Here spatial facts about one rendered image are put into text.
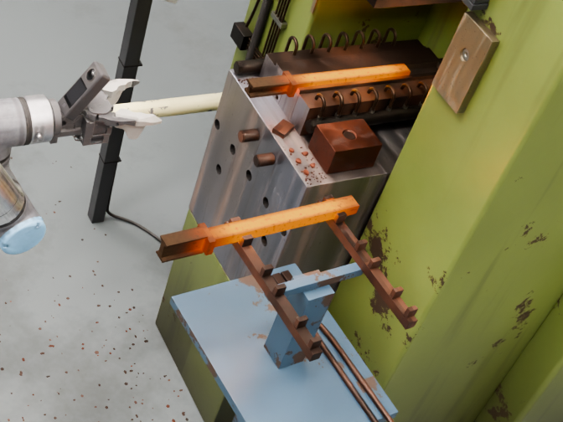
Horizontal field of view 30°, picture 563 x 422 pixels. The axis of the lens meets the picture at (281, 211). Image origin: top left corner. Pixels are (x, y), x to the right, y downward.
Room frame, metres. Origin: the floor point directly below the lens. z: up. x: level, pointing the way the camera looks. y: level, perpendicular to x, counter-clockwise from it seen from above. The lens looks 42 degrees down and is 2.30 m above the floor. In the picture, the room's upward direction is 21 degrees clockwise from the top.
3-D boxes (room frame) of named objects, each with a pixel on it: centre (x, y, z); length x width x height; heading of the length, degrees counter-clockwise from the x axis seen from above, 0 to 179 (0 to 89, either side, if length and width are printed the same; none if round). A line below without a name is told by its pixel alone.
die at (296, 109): (1.98, -0.07, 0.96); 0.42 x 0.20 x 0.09; 132
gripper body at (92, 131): (1.50, 0.43, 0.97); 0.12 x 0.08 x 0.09; 132
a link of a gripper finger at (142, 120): (1.53, 0.32, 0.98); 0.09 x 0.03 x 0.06; 104
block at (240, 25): (2.21, 0.25, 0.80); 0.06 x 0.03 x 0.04; 42
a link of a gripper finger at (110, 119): (1.51, 0.36, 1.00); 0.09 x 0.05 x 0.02; 104
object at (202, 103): (2.04, 0.39, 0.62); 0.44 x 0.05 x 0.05; 132
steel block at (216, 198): (1.94, -0.11, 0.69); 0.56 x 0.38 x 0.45; 132
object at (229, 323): (1.35, -0.10, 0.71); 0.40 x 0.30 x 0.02; 45
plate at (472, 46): (1.69, -0.22, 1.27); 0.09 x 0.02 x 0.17; 42
